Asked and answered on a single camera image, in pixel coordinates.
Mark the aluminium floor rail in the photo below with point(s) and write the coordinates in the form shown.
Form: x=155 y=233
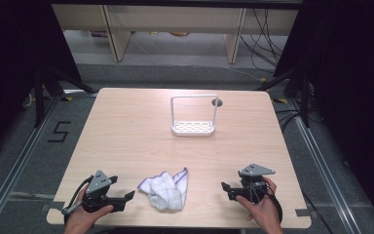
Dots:
x=324 y=169
x=22 y=162

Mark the black metal stand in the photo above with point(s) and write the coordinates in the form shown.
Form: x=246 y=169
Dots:
x=39 y=97
x=305 y=97

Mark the beige wooden desk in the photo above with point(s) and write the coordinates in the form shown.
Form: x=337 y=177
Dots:
x=175 y=19

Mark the white cloth with purple edge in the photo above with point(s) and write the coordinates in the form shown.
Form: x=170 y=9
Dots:
x=165 y=191

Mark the person's left hand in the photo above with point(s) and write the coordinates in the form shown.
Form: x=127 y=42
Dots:
x=81 y=221

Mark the person's right hand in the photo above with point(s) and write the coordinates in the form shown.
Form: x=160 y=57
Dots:
x=266 y=214

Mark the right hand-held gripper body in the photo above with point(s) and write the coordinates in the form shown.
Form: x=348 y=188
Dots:
x=256 y=188

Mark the yellow round object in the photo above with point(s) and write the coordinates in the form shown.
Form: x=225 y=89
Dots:
x=179 y=33

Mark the grey tape strip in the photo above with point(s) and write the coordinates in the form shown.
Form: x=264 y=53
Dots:
x=303 y=213
x=53 y=205

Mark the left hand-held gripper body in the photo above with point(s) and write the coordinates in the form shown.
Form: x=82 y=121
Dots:
x=98 y=183

